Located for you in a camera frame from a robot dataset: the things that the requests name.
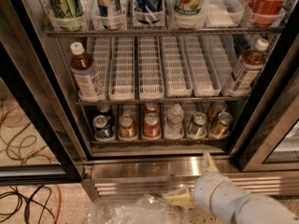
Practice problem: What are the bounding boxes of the left fridge glass door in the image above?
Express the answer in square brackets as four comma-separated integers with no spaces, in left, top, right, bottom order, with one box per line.
[0,0,84,185]

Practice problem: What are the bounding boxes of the red soda can rear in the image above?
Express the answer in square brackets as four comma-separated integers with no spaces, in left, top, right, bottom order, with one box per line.
[143,103,160,115]

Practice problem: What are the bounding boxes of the red soda can front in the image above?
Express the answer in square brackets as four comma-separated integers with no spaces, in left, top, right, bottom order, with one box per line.
[143,113,161,140]

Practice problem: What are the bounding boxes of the orange soda can front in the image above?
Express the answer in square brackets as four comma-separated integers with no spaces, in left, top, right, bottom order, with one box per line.
[210,112,233,138]

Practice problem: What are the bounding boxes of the orange soda can rear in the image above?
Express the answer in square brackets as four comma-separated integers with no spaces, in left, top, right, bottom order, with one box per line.
[206,101,227,122]

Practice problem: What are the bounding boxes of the middle wire shelf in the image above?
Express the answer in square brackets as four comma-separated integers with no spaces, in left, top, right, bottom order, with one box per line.
[76,96,248,105]

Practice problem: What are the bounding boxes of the top wire shelf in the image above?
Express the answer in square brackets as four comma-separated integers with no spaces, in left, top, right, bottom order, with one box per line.
[46,27,284,37]

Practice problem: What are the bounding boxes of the white shelf tray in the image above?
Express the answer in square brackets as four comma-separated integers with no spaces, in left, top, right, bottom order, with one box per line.
[183,35,221,97]
[161,36,192,97]
[137,36,164,100]
[108,37,135,101]

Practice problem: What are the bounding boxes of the red coca-cola can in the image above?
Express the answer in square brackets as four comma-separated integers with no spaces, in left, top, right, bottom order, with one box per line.
[241,0,286,27]

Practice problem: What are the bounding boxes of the fridge glass door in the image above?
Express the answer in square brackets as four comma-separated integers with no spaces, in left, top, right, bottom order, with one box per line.
[230,4,299,172]
[0,0,84,185]

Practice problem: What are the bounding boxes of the green silver can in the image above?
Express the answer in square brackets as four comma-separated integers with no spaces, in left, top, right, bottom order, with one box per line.
[188,112,207,139]

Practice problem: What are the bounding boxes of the blue soda can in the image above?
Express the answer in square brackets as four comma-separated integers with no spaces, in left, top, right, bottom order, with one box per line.
[93,115,113,140]
[97,104,113,121]

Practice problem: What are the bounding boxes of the orange soda can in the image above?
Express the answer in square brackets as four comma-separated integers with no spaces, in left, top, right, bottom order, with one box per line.
[210,112,233,138]
[206,101,227,122]

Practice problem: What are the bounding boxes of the right fridge glass door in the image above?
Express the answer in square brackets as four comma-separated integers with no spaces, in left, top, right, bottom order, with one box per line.
[230,4,299,172]

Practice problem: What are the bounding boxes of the left brown tea bottle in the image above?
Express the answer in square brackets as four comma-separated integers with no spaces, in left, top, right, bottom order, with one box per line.
[70,42,104,102]

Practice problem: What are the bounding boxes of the blue soda can front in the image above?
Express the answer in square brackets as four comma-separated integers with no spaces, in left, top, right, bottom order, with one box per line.
[93,115,113,140]

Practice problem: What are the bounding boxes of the brown tea bottle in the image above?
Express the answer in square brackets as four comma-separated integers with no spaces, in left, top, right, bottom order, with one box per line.
[70,42,104,102]
[226,38,269,91]

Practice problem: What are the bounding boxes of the blue silver tall can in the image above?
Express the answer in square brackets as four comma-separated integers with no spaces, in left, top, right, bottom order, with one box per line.
[97,0,121,30]

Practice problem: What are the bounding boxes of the red soda can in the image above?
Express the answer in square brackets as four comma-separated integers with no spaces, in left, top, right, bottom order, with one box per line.
[143,103,160,115]
[143,113,161,140]

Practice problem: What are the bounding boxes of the brown soda can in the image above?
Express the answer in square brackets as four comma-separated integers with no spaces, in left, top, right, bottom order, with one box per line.
[119,114,136,139]

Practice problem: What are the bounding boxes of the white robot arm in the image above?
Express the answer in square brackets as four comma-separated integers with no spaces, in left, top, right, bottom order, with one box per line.
[163,152,299,224]

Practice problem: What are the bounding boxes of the clear plastic bin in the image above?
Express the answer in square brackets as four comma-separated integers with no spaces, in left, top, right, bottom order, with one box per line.
[88,194,189,224]

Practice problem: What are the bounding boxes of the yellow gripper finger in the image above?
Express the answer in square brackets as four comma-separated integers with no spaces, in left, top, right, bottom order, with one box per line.
[163,188,195,208]
[202,151,219,174]

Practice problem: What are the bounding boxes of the right brown tea bottle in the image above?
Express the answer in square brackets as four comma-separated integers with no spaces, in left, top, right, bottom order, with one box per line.
[226,38,269,91]

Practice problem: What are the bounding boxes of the dark blue tall can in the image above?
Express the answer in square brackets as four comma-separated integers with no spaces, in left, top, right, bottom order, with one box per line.
[135,0,163,24]

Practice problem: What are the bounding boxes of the blue soda can rear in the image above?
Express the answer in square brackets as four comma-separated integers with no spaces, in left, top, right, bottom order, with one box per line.
[97,104,113,121]

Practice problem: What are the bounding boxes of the wire shelf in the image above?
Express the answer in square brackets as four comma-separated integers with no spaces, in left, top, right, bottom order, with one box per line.
[46,27,284,37]
[76,96,248,105]

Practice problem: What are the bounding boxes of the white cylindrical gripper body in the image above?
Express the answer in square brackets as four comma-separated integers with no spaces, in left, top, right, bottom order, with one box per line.
[192,172,249,217]

